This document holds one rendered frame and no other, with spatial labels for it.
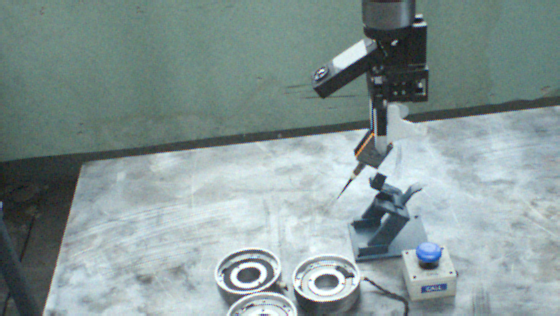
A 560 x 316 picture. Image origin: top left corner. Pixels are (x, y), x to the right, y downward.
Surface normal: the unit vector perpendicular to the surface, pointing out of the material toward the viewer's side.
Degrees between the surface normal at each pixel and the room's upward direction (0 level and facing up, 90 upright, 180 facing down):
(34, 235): 0
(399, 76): 90
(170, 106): 90
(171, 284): 0
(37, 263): 0
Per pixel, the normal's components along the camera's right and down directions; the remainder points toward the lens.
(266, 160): -0.07, -0.80
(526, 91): 0.11, 0.58
